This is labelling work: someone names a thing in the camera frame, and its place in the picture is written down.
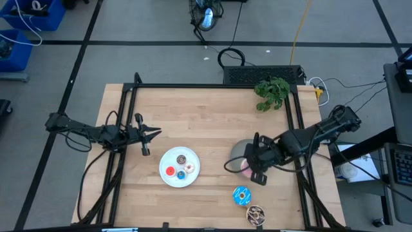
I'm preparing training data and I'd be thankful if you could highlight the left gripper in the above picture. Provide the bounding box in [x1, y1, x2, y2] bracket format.
[124, 112, 162, 157]

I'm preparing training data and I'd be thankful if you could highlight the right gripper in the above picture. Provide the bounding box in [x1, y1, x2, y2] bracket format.
[250, 131, 286, 186]

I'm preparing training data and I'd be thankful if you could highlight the large pink iced donut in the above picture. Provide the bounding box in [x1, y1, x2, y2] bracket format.
[240, 159, 255, 179]

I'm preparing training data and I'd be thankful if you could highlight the large blue iced donut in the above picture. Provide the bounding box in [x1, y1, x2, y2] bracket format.
[232, 186, 253, 207]

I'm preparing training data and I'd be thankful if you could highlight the large chocolate iced donut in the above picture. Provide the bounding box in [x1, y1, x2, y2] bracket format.
[246, 205, 267, 226]

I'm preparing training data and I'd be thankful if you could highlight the white round plate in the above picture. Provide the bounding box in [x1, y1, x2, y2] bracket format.
[159, 146, 201, 189]

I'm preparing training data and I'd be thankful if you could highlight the grey-green round plate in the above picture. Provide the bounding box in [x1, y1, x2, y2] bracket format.
[229, 139, 258, 177]

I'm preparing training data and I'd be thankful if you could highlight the green plant sprig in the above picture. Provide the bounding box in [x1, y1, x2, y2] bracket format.
[253, 76, 291, 113]

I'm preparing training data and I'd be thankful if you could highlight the black computer case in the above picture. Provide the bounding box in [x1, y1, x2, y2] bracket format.
[223, 64, 306, 86]

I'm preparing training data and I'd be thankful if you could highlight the white tape roll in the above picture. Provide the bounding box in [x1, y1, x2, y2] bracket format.
[340, 162, 359, 180]

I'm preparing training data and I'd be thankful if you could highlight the white paper sheet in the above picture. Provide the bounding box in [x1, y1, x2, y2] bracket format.
[333, 143, 381, 184]

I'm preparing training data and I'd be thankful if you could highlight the black floor fan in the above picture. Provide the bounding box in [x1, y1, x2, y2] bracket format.
[188, 0, 225, 46]

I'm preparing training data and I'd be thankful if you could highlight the black keyboard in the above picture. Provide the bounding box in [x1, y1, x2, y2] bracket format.
[394, 149, 412, 187]

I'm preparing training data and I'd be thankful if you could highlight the grey desk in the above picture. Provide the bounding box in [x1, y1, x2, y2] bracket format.
[384, 141, 412, 226]
[382, 63, 412, 146]

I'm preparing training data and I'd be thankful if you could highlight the blue storage bin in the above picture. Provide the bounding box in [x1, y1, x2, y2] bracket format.
[0, 29, 33, 73]
[0, 0, 67, 32]

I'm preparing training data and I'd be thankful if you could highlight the grey shelf base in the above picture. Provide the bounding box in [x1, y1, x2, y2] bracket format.
[0, 71, 29, 83]

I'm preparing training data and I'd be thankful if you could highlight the computer monitor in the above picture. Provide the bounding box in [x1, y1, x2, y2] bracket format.
[397, 46, 412, 94]

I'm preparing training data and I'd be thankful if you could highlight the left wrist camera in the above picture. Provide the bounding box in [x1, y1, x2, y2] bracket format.
[127, 127, 141, 143]

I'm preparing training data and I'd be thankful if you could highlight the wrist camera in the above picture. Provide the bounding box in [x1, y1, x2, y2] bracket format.
[243, 143, 259, 175]
[127, 127, 141, 143]

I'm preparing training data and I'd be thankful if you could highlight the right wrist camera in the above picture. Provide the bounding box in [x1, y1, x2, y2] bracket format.
[243, 143, 259, 175]

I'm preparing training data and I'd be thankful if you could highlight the black right camera cable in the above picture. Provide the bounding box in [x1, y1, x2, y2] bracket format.
[223, 155, 258, 175]

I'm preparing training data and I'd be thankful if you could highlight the black metal rig frame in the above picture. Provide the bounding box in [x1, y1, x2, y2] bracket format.
[71, 72, 347, 230]

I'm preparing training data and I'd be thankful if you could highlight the white power cable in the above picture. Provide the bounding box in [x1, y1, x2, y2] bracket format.
[307, 76, 331, 107]

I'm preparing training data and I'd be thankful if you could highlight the black arm base cable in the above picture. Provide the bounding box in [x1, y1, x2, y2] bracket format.
[77, 150, 109, 223]

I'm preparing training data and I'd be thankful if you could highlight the coiled black floor cable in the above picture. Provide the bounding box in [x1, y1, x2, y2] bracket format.
[217, 0, 247, 69]

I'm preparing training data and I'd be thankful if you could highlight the yellow hanging cable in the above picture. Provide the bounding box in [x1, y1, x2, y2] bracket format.
[288, 0, 313, 66]

